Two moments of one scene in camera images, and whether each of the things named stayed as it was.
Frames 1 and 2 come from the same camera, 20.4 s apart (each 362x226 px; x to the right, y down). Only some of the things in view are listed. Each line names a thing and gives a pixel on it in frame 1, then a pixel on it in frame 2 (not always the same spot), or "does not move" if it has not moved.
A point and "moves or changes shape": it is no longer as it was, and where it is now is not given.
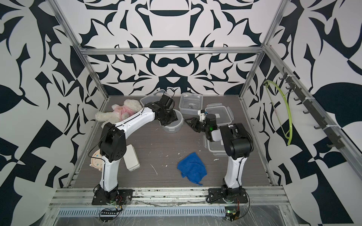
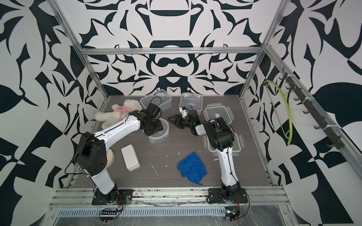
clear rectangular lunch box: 190,103 does not move
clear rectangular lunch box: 156,97 does not move
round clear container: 176,126 moves or changes shape
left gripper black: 174,118 -> 160,128
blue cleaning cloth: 192,166 does not move
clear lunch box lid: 224,115 does not move
